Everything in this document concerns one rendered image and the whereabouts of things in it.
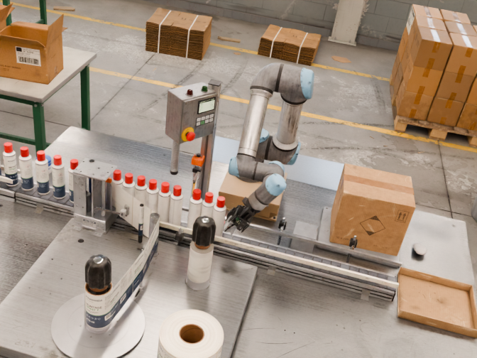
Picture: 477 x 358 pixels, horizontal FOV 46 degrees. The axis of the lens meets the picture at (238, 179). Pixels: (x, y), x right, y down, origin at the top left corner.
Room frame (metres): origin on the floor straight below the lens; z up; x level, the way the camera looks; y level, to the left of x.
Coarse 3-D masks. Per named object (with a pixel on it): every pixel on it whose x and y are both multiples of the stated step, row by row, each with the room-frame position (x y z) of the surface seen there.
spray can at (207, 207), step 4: (208, 192) 1.86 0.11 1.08; (208, 196) 1.84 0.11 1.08; (212, 196) 1.84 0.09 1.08; (204, 200) 1.85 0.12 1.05; (208, 200) 1.84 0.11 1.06; (212, 200) 1.85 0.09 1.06; (204, 204) 1.84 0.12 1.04; (208, 204) 1.83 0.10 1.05; (212, 204) 1.84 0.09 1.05; (204, 208) 1.83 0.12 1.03; (208, 208) 1.83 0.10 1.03; (212, 208) 1.84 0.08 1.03; (204, 212) 1.83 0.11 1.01; (208, 212) 1.83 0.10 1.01; (212, 212) 1.84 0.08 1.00; (208, 216) 1.83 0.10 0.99
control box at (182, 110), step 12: (204, 84) 2.02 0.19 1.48; (168, 96) 1.92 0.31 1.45; (180, 96) 1.89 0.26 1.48; (192, 96) 1.90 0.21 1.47; (204, 96) 1.93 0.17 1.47; (216, 96) 1.97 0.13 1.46; (168, 108) 1.91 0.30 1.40; (180, 108) 1.86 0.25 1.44; (192, 108) 1.89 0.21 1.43; (168, 120) 1.91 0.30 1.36; (180, 120) 1.86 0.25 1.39; (192, 120) 1.89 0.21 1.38; (168, 132) 1.91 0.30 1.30; (180, 132) 1.86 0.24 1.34; (204, 132) 1.94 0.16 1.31
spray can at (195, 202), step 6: (198, 192) 1.85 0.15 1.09; (192, 198) 1.85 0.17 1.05; (198, 198) 1.85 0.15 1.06; (192, 204) 1.84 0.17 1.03; (198, 204) 1.84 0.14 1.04; (192, 210) 1.84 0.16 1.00; (198, 210) 1.84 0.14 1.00; (192, 216) 1.84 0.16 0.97; (198, 216) 1.84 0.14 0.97; (192, 222) 1.83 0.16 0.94
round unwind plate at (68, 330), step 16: (64, 304) 1.34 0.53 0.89; (80, 304) 1.35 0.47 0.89; (128, 304) 1.39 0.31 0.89; (64, 320) 1.27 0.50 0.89; (80, 320) 1.28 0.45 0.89; (128, 320) 1.32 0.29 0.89; (144, 320) 1.33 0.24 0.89; (64, 336) 1.21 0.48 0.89; (80, 336) 1.22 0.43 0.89; (96, 336) 1.23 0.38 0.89; (112, 336) 1.24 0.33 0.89; (128, 336) 1.25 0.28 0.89; (64, 352) 1.15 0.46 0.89; (80, 352) 1.16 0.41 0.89; (96, 352) 1.17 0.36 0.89; (112, 352) 1.18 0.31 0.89
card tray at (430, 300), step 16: (400, 272) 1.85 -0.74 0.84; (416, 272) 1.84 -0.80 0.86; (400, 288) 1.75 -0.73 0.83; (416, 288) 1.77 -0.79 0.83; (432, 288) 1.78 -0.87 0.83; (448, 288) 1.80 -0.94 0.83; (464, 288) 1.80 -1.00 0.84; (400, 304) 1.66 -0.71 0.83; (416, 304) 1.68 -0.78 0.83; (432, 304) 1.69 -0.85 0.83; (448, 304) 1.71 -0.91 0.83; (464, 304) 1.72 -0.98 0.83; (416, 320) 1.58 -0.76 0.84; (432, 320) 1.57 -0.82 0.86; (448, 320) 1.61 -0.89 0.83; (464, 320) 1.63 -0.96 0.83
